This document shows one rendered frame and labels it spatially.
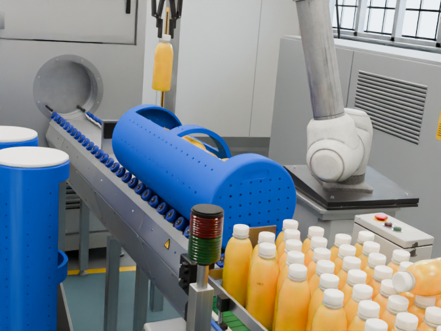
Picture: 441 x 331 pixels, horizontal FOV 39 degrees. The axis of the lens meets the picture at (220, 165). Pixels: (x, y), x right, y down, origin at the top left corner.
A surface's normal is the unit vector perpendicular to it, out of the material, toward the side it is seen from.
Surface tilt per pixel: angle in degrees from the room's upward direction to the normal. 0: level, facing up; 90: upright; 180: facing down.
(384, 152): 90
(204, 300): 90
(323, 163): 100
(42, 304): 90
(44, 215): 90
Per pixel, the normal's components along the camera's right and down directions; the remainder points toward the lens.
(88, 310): 0.08, -0.97
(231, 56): 0.33, 0.26
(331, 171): -0.38, 0.36
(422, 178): -0.94, 0.01
